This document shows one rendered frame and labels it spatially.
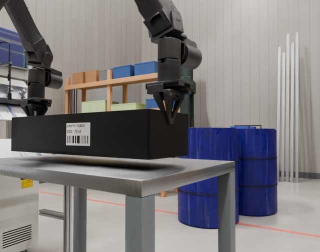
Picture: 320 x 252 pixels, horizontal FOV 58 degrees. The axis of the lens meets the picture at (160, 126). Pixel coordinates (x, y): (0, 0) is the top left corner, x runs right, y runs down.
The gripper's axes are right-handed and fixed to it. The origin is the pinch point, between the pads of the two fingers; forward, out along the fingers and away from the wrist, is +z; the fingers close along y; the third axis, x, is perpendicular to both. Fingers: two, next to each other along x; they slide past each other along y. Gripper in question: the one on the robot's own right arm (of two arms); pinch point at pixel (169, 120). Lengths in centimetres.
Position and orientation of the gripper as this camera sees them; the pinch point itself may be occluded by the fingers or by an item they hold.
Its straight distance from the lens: 70.4
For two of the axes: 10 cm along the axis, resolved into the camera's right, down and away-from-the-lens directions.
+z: -0.1, 10.0, -0.5
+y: -8.2, 0.2, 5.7
